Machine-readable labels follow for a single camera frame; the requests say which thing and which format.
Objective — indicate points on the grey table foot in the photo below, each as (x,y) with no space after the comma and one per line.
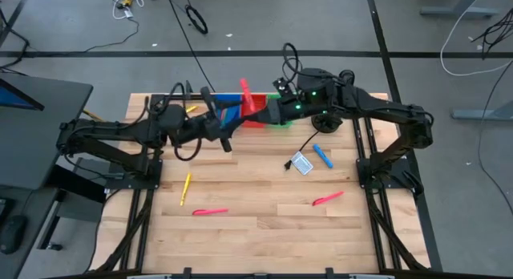
(477,114)
(453,10)

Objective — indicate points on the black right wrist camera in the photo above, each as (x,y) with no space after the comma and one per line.
(282,86)

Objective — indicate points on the computer monitor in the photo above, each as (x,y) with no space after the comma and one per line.
(16,98)

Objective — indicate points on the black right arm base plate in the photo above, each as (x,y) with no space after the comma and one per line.
(362,179)

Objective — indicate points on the blue plastic basket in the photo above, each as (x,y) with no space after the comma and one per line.
(232,98)

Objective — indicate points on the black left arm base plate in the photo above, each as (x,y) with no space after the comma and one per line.
(120,182)

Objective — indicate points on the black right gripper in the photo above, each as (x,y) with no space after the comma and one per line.
(284,110)

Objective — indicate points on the black aluminium rig frame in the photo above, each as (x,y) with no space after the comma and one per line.
(158,215)

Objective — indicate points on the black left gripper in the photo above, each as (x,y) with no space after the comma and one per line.
(200,128)

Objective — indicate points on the pink clip marker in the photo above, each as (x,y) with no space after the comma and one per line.
(328,198)
(210,211)

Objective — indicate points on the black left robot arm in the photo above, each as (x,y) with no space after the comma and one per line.
(112,128)

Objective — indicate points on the dark grey desk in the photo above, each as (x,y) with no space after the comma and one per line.
(36,203)

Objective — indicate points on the black desk leg frame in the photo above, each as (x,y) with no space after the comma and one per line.
(76,183)

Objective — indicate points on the green plastic basket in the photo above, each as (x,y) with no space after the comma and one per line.
(274,96)

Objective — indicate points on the yellow marker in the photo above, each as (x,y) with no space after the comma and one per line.
(185,189)
(192,109)

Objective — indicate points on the red marker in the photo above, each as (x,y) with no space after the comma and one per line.
(247,95)

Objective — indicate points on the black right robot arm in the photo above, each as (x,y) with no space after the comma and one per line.
(380,108)

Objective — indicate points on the black desk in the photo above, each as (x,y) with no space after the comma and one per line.
(48,142)

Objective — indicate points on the red plastic basket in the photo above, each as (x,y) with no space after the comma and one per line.
(260,102)

